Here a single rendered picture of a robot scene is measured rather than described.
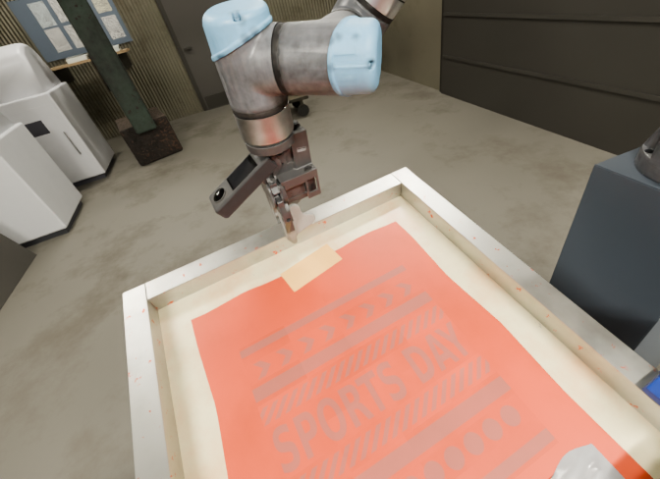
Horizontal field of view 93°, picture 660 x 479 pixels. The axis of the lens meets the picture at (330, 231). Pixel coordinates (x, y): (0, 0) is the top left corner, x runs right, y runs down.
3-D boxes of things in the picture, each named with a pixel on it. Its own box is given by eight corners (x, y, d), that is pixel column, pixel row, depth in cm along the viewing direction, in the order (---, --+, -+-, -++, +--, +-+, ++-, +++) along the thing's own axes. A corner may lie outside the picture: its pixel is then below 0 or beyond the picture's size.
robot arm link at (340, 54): (386, 5, 37) (298, 11, 39) (375, 20, 29) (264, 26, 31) (384, 77, 42) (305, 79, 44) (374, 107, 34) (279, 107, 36)
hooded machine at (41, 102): (69, 172, 474) (-27, 54, 374) (120, 156, 485) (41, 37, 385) (48, 196, 411) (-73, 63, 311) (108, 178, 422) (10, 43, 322)
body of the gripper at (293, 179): (322, 197, 52) (311, 133, 43) (275, 218, 50) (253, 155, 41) (303, 174, 57) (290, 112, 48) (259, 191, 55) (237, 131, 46)
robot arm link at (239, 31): (258, 14, 30) (181, 19, 31) (284, 120, 38) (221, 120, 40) (283, -8, 35) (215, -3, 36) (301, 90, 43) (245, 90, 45)
